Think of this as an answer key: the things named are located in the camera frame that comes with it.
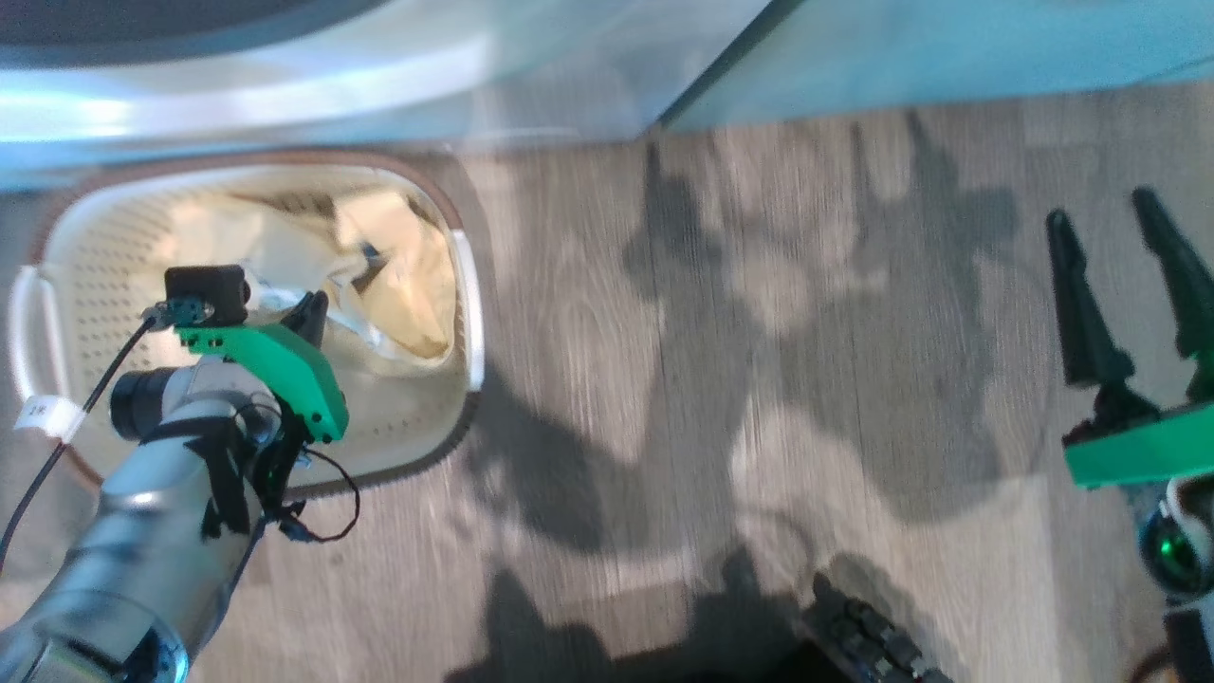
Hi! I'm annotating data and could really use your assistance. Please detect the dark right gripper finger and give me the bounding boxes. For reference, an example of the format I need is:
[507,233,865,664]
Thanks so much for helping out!
[1131,187,1214,360]
[1045,210,1135,389]

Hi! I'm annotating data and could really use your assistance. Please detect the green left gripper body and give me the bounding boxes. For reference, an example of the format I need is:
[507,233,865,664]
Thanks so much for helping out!
[175,323,350,446]

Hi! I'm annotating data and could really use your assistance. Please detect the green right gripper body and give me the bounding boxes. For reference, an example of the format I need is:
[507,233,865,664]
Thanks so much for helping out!
[1061,383,1214,490]

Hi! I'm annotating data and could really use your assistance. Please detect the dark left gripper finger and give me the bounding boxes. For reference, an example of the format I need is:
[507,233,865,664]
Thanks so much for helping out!
[284,290,331,348]

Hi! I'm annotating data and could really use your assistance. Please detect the cream bear-print garment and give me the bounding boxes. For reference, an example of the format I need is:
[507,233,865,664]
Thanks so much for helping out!
[180,185,459,363]

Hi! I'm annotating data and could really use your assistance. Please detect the white front-load washing machine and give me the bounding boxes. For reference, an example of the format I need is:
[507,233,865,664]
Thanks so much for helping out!
[0,0,771,193]

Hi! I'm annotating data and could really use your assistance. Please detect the white perforated laundry basket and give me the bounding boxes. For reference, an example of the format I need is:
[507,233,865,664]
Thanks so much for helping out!
[8,149,487,496]

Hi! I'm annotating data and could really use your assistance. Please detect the teal cabinet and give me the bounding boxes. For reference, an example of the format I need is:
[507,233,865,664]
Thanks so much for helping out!
[662,0,1214,132]

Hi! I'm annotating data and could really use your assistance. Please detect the black cable with blue plug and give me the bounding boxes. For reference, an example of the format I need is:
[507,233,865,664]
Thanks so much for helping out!
[0,296,215,572]

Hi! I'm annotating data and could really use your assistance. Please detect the white cable tag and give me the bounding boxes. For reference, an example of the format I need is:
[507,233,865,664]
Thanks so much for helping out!
[13,396,85,443]

